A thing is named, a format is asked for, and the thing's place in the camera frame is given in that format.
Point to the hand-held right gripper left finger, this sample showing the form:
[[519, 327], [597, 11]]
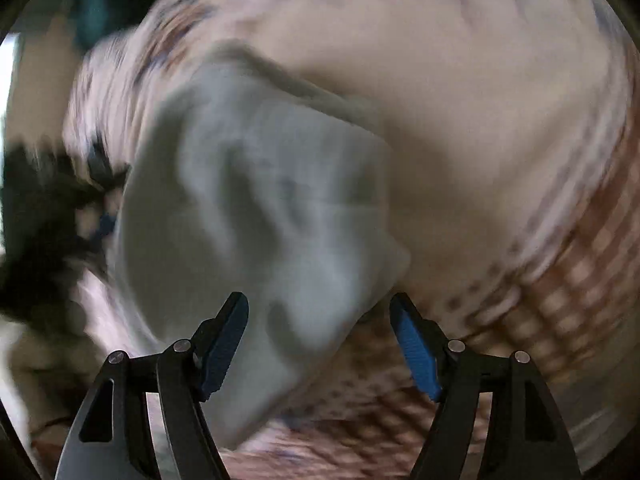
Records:
[[225, 350]]

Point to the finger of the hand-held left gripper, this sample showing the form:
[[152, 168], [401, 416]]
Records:
[[106, 225], [100, 162]]

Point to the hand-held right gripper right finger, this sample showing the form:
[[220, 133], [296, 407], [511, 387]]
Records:
[[417, 350]]

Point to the pale grey pants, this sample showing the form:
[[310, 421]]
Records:
[[275, 200]]

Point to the dark teal cloth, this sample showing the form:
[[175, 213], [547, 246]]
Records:
[[100, 0]]

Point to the floral printed blanket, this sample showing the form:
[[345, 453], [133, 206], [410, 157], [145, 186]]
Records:
[[475, 110]]

